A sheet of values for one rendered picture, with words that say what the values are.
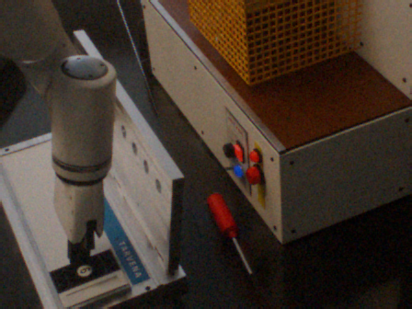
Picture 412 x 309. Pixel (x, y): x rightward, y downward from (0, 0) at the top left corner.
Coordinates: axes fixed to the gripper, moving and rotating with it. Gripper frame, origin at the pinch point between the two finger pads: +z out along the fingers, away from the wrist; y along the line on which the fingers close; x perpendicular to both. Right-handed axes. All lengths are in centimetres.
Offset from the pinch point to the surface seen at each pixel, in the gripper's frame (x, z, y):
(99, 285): 1.0, 1.4, 7.0
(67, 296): -3.7, 2.4, 6.7
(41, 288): -6.3, 3.8, 2.5
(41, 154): 2.2, 2.2, -28.2
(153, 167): 10.6, -13.9, 1.1
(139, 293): 5.9, 1.5, 10.4
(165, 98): 28.6, -1.3, -35.4
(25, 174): -1.7, 3.0, -24.6
